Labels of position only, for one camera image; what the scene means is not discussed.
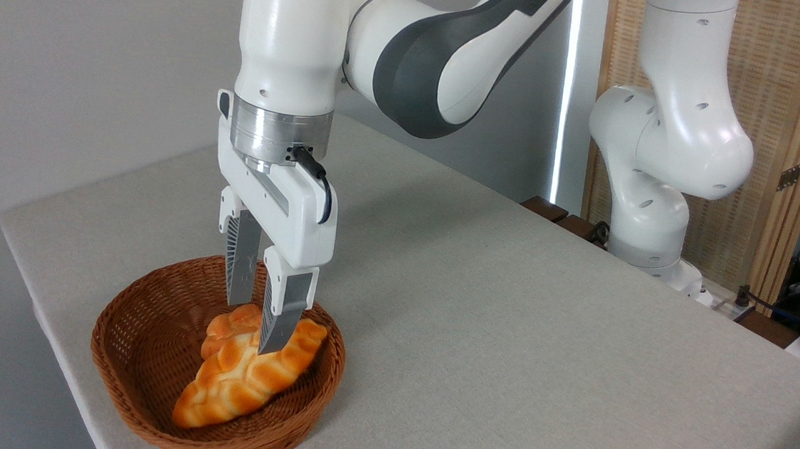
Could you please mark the grey tablecloth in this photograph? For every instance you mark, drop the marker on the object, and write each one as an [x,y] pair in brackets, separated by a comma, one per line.
[573,381]

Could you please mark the braided golden bread loaf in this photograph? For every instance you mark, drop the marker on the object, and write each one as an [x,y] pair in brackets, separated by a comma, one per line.
[237,390]

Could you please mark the brown wicker basket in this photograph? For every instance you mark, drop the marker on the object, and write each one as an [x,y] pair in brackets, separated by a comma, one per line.
[140,347]

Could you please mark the round orange bread roll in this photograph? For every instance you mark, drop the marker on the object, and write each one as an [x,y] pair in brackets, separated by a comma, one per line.
[220,332]

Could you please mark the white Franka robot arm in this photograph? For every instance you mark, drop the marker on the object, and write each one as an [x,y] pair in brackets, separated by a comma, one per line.
[286,44]

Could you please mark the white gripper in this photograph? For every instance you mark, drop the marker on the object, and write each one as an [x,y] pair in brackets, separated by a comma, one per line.
[300,224]

